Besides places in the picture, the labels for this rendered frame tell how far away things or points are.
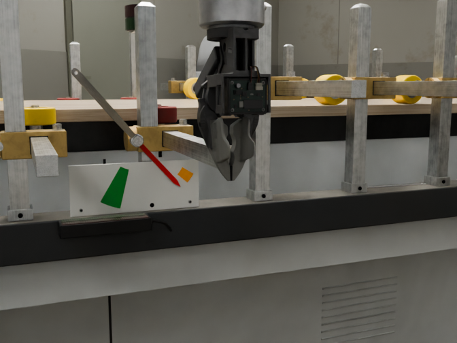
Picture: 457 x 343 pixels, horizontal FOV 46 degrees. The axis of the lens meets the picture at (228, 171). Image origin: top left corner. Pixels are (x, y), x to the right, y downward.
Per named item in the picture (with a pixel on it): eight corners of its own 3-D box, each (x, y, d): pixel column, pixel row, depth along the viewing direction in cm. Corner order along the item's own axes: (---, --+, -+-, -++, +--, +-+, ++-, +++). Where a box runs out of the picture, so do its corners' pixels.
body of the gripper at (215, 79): (219, 118, 71) (218, 24, 69) (199, 117, 79) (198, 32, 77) (273, 118, 73) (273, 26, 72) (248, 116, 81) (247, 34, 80)
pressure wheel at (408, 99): (417, 69, 151) (396, 84, 149) (428, 94, 153) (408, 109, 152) (403, 70, 156) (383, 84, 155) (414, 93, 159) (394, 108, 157)
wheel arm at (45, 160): (60, 182, 75) (59, 151, 74) (35, 184, 74) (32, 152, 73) (45, 148, 115) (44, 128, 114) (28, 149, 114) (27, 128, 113)
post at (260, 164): (269, 224, 121) (272, 2, 114) (255, 225, 120) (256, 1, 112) (262, 220, 124) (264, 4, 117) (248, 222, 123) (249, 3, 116)
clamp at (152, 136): (194, 150, 111) (193, 125, 111) (128, 152, 107) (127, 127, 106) (185, 147, 117) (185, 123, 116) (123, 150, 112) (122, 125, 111)
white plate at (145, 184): (199, 206, 113) (198, 159, 112) (71, 217, 104) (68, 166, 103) (198, 205, 114) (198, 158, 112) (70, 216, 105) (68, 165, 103)
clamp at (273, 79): (303, 99, 118) (304, 76, 117) (246, 100, 113) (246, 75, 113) (290, 99, 124) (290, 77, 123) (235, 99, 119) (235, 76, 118)
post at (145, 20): (160, 241, 112) (155, 1, 105) (143, 243, 111) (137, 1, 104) (156, 237, 116) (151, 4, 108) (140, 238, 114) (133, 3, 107)
